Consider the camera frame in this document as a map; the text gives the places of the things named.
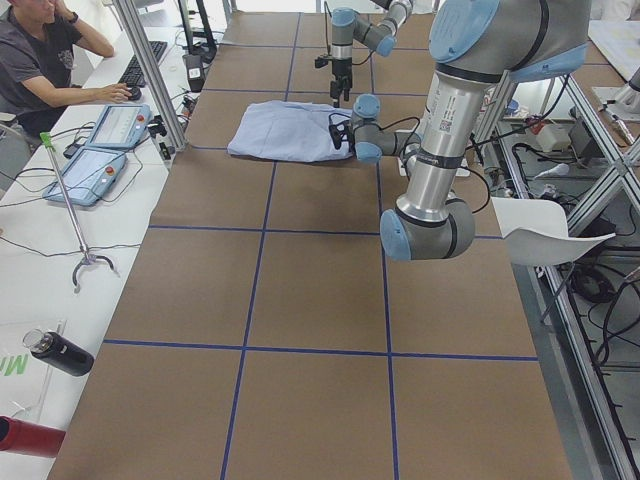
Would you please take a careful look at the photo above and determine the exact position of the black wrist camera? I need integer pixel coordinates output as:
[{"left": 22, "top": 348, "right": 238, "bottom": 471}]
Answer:
[
  {"left": 314, "top": 54, "right": 334, "bottom": 69},
  {"left": 328, "top": 113, "right": 354, "bottom": 151}
]

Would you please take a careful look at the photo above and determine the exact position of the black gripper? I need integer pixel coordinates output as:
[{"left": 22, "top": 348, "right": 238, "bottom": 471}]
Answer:
[{"left": 329, "top": 57, "right": 352, "bottom": 107}]

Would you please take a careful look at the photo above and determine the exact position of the black keyboard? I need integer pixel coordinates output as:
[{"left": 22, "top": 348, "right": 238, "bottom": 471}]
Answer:
[{"left": 119, "top": 40, "right": 169, "bottom": 89}]

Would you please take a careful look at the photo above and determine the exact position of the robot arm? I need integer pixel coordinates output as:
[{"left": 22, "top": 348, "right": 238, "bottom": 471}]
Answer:
[
  {"left": 350, "top": 1, "right": 591, "bottom": 261},
  {"left": 315, "top": 0, "right": 414, "bottom": 107}
]

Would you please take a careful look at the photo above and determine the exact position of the red bottle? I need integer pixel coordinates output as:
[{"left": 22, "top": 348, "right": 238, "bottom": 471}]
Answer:
[{"left": 1, "top": 416, "right": 66, "bottom": 458}]

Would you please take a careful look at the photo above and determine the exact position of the black water bottle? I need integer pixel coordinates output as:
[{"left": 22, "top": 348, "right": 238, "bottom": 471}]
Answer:
[{"left": 22, "top": 329, "right": 94, "bottom": 377}]

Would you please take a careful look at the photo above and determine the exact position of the white plastic chair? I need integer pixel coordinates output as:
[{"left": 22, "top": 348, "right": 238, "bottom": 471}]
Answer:
[{"left": 492, "top": 197, "right": 615, "bottom": 267}]

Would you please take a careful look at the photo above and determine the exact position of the light blue striped shirt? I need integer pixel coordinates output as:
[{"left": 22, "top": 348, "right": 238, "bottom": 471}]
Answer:
[{"left": 227, "top": 100, "right": 351, "bottom": 163}]

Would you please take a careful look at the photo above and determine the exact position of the upper blue teach pendant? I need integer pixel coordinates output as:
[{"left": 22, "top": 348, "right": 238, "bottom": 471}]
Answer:
[{"left": 85, "top": 104, "right": 151, "bottom": 150}]

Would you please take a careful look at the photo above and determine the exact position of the metal reacher grabber tool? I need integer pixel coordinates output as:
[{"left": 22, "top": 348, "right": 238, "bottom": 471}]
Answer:
[{"left": 39, "top": 131, "right": 121, "bottom": 294}]

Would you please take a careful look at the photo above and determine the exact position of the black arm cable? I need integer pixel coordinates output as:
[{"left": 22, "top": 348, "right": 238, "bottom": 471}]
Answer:
[
  {"left": 323, "top": 0, "right": 376, "bottom": 67},
  {"left": 327, "top": 112, "right": 491, "bottom": 215}
]

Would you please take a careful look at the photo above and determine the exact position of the lower blue teach pendant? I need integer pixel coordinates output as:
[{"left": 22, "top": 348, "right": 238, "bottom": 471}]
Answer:
[{"left": 48, "top": 146, "right": 126, "bottom": 207}]

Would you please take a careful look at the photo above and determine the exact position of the seated person grey shirt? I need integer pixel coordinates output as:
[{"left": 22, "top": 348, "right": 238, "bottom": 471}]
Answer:
[{"left": 1, "top": 1, "right": 132, "bottom": 136}]

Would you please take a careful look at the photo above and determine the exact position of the black computer mouse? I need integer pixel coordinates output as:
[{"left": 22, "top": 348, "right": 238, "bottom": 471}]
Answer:
[{"left": 127, "top": 86, "right": 142, "bottom": 101}]

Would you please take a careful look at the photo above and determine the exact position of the blue teach pendant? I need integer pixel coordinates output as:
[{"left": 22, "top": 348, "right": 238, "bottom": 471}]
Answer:
[
  {"left": 48, "top": 146, "right": 126, "bottom": 207},
  {"left": 85, "top": 104, "right": 151, "bottom": 150}
]

